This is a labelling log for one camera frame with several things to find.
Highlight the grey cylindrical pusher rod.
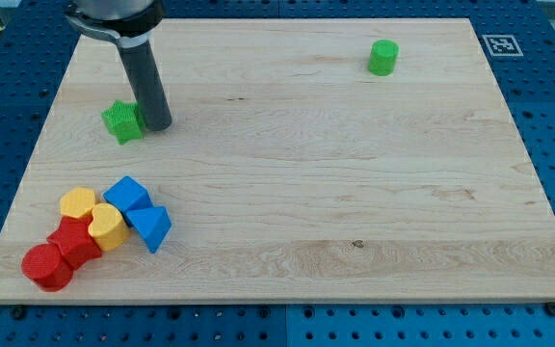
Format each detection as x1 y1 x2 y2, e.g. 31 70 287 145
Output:
118 39 172 131

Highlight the yellow heart block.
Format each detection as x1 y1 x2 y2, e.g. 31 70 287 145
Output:
88 203 131 252

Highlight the light wooden board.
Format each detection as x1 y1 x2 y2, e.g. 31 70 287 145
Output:
0 18 555 305

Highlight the green cylinder block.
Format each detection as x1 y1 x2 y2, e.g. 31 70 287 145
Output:
367 40 399 76

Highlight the white fiducial marker tag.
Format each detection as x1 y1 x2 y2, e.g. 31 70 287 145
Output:
482 34 523 57

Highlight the blue cube block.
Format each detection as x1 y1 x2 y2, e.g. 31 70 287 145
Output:
103 176 153 214

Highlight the black bolt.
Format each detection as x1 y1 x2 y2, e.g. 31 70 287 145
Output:
11 306 27 321
544 302 555 317

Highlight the black bolt front left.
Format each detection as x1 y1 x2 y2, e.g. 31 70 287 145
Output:
11 306 27 321

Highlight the green star block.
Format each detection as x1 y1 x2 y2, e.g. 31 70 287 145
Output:
101 100 145 145

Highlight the black bolt front right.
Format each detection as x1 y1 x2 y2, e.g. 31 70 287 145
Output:
544 302 555 317

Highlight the blue triangular prism block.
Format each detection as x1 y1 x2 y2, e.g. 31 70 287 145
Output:
124 206 172 254

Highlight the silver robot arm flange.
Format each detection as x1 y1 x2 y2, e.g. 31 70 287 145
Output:
63 0 166 48

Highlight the red star-shaped block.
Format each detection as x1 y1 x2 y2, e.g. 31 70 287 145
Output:
47 216 102 270

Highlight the red cylinder block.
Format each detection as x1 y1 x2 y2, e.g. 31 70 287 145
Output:
21 244 74 292

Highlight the yellow hexagon block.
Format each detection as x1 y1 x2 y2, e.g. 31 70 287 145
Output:
60 187 98 219

